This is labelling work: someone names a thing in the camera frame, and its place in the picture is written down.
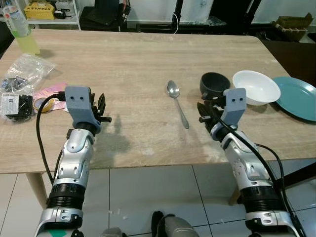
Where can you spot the yellow tool case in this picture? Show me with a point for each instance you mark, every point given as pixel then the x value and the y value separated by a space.
pixel 39 11

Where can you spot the green drink bottle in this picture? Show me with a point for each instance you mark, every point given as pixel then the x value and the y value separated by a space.
pixel 27 42

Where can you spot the clear bag of parts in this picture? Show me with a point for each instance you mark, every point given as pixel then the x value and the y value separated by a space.
pixel 29 69

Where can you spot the blue-green round plate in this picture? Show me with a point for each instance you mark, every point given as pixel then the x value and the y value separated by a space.
pixel 298 98

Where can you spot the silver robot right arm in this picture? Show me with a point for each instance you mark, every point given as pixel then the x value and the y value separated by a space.
pixel 247 173

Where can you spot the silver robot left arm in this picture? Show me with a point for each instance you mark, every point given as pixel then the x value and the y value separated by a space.
pixel 74 163

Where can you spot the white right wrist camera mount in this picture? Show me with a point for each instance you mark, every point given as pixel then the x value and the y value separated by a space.
pixel 234 101

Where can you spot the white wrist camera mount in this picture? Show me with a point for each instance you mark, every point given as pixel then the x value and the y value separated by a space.
pixel 79 101
pixel 234 101

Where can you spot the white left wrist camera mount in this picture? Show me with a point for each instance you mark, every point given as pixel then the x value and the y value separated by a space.
pixel 79 101

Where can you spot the yellow tape roll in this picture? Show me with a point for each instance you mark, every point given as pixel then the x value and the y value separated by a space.
pixel 37 104

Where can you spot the white bowl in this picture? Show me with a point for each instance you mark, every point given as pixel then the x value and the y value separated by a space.
pixel 254 86

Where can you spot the light wooden table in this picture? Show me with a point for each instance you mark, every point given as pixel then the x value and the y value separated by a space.
pixel 138 64

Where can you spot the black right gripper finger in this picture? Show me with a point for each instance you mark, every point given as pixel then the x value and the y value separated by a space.
pixel 204 117
pixel 210 106

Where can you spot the white shelf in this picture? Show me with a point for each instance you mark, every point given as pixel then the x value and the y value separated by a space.
pixel 66 22

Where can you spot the black adapter white label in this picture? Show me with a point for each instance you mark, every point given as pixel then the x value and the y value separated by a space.
pixel 22 106

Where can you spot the black chair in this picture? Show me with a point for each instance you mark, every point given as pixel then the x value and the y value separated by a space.
pixel 103 17

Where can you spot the black display stand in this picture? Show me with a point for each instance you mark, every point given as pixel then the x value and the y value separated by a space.
pixel 232 15

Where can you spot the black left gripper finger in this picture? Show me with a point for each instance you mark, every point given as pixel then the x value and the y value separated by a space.
pixel 95 104
pixel 102 104

